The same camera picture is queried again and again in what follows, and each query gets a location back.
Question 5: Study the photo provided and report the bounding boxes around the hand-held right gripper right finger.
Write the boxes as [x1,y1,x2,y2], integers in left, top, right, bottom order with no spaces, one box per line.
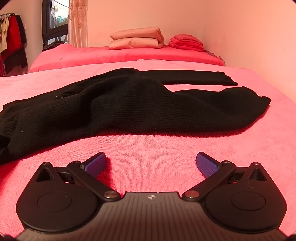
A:
[181,152,270,202]

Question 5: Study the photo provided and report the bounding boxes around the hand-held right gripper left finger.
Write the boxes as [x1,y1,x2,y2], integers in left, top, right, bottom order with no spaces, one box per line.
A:
[30,152,122,202]

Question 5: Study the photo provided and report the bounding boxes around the black knit pants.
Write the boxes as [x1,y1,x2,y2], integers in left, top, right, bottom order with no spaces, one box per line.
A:
[0,68,271,165]

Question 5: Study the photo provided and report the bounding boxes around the pink terry bed blanket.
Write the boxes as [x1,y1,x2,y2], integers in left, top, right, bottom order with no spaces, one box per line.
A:
[0,60,296,239]

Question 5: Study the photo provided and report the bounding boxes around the red bed sheet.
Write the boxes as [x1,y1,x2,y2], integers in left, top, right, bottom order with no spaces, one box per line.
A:
[29,44,226,73]

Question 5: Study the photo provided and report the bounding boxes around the folded red blanket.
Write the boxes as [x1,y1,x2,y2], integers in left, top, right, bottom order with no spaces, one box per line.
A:
[168,34,205,52]

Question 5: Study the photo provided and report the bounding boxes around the dark cloth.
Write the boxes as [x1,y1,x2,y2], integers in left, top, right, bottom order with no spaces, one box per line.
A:
[42,41,68,52]

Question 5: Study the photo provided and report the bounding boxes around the hanging black garment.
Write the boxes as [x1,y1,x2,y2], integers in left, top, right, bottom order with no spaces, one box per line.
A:
[5,14,28,74]

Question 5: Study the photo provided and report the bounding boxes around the dark framed window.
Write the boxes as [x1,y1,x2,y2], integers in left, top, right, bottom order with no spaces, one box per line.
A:
[42,0,70,47]

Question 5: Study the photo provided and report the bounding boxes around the pale patterned curtain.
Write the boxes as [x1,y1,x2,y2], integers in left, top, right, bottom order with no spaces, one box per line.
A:
[69,0,89,48]

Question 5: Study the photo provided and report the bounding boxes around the hanging red garment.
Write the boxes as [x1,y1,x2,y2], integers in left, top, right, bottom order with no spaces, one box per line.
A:
[0,15,23,76]

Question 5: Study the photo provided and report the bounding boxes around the hanging cream garment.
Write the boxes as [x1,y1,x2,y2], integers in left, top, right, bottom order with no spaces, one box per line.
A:
[0,17,10,53]

